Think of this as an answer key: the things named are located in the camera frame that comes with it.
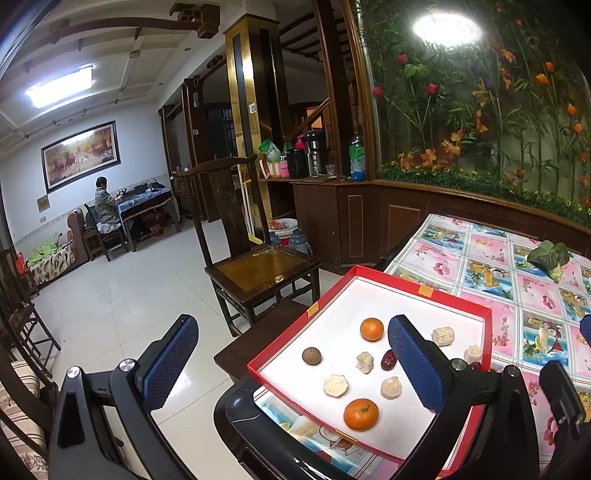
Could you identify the distant dining table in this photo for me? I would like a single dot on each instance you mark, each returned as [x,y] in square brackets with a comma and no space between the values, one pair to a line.
[137,205]

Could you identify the green leafy vegetable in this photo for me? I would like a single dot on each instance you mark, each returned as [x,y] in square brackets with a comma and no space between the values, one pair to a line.
[550,258]

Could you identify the green capped water bottle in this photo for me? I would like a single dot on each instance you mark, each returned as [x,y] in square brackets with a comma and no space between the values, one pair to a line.
[357,158]

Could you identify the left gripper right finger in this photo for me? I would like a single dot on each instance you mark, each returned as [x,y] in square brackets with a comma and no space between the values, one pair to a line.
[434,377]

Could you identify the ceiling fluorescent light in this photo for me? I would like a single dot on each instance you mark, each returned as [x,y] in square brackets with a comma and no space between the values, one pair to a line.
[55,91]

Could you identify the red date on tray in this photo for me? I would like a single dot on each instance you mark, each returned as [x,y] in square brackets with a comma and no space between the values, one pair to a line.
[389,361]

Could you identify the white bucket with items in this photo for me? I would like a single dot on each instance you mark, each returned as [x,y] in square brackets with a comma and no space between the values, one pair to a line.
[283,229]

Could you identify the framed landscape painting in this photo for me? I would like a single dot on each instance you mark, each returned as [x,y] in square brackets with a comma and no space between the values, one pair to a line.
[79,155]

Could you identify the red cardboard box lid tray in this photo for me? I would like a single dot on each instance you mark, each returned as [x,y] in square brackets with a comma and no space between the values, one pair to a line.
[292,392]

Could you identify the orange tangerine near camera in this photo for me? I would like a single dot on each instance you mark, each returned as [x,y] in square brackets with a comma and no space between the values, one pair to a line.
[361,414]

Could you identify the floral plastic tablecloth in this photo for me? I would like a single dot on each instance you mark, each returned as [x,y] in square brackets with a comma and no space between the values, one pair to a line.
[534,319]

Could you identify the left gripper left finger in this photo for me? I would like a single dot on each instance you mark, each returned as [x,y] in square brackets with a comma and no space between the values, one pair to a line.
[144,384]

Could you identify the seated person in grey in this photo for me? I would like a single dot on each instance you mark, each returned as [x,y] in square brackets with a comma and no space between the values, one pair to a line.
[106,208]

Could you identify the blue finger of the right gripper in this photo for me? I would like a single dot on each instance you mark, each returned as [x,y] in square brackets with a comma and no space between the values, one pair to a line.
[566,407]
[585,328]

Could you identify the steel thermos flask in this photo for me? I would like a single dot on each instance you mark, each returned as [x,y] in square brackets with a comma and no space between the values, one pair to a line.
[315,141]

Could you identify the brown round longan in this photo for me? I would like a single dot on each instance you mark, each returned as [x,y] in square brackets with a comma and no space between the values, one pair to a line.
[311,356]

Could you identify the patterned sofa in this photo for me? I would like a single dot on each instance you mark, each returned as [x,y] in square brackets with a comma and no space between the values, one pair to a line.
[51,259]

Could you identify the dark wooden chair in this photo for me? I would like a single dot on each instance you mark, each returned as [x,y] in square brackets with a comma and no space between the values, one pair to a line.
[252,274]

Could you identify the artificial flower wall panel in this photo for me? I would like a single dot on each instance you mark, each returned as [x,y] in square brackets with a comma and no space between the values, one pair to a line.
[484,97]

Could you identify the dark wooden cabinet counter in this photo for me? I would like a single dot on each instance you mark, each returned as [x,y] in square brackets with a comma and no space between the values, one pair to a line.
[348,223]

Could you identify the small beige fruit chunk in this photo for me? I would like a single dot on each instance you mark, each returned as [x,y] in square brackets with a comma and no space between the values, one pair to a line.
[391,388]

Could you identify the large beige fruit block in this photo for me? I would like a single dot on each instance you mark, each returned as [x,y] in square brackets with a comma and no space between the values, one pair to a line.
[443,336]

